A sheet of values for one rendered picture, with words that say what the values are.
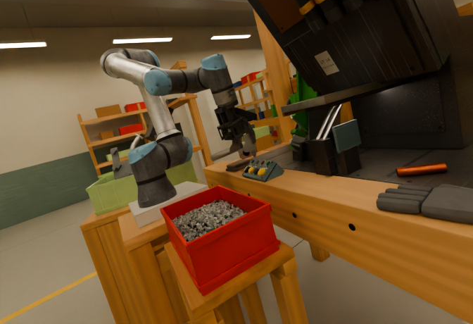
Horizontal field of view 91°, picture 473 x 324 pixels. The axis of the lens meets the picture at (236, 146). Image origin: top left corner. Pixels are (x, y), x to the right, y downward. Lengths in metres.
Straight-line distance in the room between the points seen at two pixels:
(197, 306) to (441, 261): 0.43
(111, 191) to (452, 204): 1.47
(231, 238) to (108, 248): 1.11
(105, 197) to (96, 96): 6.39
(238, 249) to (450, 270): 0.36
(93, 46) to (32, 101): 2.16
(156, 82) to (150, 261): 0.58
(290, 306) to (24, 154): 7.43
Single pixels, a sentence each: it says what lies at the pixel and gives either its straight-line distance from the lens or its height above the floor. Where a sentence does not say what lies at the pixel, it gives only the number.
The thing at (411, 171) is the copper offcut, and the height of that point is 0.91.
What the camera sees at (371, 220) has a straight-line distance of 0.53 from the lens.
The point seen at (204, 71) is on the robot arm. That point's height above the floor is 1.30.
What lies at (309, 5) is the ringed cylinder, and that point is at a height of 1.34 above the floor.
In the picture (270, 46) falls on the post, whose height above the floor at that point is 1.50.
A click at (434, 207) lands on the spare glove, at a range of 0.49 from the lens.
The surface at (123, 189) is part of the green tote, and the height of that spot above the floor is 0.89.
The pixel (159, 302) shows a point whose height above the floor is 0.60.
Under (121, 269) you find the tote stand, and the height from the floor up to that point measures 0.48.
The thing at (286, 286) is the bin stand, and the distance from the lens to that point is 0.66.
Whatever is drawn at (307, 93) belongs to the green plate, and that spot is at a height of 1.15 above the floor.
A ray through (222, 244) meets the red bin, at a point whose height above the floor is 0.88.
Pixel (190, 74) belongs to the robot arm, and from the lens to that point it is 0.80.
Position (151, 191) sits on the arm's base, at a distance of 0.95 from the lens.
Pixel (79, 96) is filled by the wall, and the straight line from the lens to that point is 7.83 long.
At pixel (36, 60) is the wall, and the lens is 8.10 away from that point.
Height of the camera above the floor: 1.14
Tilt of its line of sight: 7 degrees down
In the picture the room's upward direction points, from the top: 15 degrees counter-clockwise
